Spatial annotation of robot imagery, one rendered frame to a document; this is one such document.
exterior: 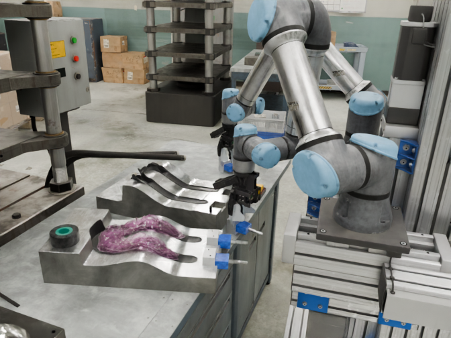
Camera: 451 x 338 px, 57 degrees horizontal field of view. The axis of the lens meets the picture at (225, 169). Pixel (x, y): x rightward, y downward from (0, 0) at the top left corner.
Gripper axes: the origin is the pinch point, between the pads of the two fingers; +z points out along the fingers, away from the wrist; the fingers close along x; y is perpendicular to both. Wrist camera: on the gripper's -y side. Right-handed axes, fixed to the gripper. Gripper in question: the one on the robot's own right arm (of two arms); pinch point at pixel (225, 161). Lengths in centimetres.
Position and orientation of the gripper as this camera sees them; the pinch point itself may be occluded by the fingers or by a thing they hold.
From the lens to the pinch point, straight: 199.5
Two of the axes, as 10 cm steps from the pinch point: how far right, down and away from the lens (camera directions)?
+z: -0.2, 9.2, 3.9
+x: 7.2, -2.5, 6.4
